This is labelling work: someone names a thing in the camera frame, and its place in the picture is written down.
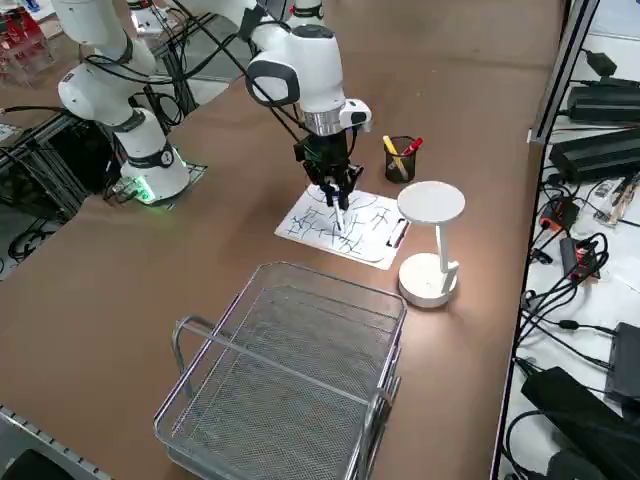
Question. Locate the black aluminium frame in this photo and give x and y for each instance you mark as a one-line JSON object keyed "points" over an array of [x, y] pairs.
{"points": [[50, 165]]}

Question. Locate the silver mesh file tray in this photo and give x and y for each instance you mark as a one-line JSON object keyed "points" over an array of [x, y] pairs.
{"points": [[280, 375]]}

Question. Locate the grey slotted rail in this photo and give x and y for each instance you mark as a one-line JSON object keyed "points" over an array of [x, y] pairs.
{"points": [[50, 440]]}

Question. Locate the large black power brick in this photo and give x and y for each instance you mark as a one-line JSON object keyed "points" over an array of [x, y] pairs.
{"points": [[595, 155]]}

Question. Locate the clear rack with red items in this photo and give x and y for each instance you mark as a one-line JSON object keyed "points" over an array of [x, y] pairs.
{"points": [[25, 50]]}

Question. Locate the aluminium profile post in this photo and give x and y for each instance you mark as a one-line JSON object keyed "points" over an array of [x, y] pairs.
{"points": [[560, 75]]}

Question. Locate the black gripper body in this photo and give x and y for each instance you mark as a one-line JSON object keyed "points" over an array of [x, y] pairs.
{"points": [[327, 152]]}

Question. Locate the white clipboard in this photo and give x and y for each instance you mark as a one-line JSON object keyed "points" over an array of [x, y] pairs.
{"points": [[385, 263]]}

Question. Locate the white round desk lamp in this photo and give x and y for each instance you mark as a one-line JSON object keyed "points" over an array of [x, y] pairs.
{"points": [[430, 202]]}

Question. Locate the large black pouch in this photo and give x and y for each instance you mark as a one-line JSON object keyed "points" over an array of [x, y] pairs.
{"points": [[575, 415]]}

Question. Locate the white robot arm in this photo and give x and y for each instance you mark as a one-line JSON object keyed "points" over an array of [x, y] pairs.
{"points": [[307, 10], [315, 65]]}

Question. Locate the flat black box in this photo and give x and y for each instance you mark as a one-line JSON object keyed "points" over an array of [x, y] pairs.
{"points": [[625, 360]]}

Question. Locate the black mesh pen holder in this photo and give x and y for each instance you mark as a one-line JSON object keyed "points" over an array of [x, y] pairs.
{"points": [[407, 167]]}

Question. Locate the long black power brick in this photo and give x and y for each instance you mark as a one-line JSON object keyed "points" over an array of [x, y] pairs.
{"points": [[605, 105]]}

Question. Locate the black clipboard clip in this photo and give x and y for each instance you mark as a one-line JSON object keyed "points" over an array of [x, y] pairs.
{"points": [[397, 232]]}

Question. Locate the blue capped marker pen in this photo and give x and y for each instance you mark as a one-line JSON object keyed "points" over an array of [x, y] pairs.
{"points": [[339, 217]]}

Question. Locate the red capped marker pen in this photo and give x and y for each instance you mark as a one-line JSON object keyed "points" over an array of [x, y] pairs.
{"points": [[415, 145]]}

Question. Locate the scribbled A4 paper sheet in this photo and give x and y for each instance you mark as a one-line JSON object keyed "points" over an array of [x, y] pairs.
{"points": [[300, 220]]}

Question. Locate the yellow highlighter pen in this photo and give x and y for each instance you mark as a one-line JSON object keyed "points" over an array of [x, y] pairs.
{"points": [[389, 145]]}

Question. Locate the small black power adapter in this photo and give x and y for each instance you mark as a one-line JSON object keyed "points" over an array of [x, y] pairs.
{"points": [[602, 62]]}

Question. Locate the orange black electronic device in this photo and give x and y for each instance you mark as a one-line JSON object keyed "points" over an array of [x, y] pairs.
{"points": [[560, 212], [580, 260]]}

